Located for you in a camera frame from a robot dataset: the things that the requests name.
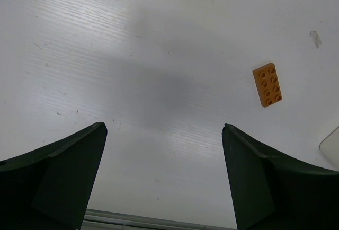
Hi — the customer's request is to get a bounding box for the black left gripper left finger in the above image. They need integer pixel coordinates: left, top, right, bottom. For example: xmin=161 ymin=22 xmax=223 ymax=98
xmin=1 ymin=122 xmax=108 ymax=229

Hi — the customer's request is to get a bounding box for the white divided plastic tray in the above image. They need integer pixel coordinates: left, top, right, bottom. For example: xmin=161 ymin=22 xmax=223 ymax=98
xmin=319 ymin=127 xmax=339 ymax=169

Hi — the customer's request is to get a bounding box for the front aluminium rail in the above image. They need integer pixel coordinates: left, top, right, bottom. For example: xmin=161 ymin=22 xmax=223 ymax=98
xmin=81 ymin=209 xmax=221 ymax=229

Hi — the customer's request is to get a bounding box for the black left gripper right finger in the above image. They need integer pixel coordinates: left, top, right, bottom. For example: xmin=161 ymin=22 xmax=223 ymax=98
xmin=222 ymin=124 xmax=338 ymax=229

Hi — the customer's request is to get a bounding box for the long yellow lego brick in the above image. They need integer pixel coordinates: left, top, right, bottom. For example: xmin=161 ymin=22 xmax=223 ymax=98
xmin=252 ymin=63 xmax=282 ymax=108

